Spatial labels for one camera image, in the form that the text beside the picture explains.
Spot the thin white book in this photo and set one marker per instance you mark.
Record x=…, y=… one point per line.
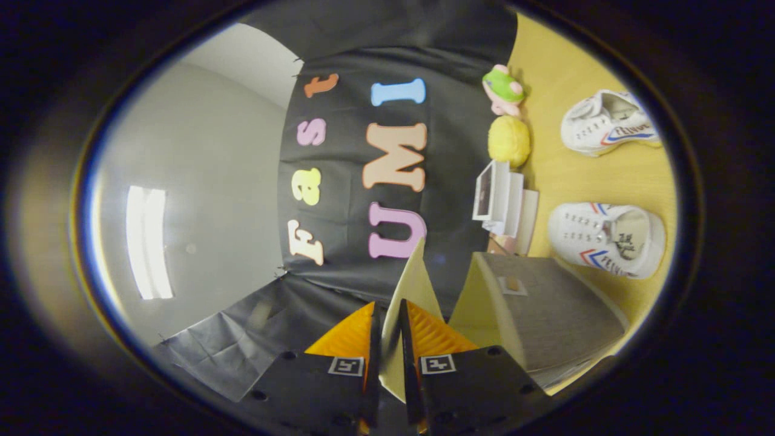
x=528, y=218

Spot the pink and green plush toy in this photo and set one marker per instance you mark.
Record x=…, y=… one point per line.
x=502, y=88

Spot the white shoe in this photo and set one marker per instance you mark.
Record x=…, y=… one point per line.
x=590, y=124
x=581, y=233

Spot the grey fabric storage box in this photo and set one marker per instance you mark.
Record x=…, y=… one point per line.
x=557, y=309

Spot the black backdrop cloth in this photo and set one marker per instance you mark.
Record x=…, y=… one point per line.
x=454, y=151

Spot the thick white book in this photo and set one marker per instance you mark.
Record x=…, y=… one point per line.
x=514, y=206

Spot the yellow plush toy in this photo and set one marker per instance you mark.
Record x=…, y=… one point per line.
x=508, y=140

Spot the white book with dark photo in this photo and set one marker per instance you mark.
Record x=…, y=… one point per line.
x=484, y=194

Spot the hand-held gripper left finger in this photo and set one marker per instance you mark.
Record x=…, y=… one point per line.
x=375, y=363

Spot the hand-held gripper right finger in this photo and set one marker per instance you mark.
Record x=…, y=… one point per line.
x=407, y=363

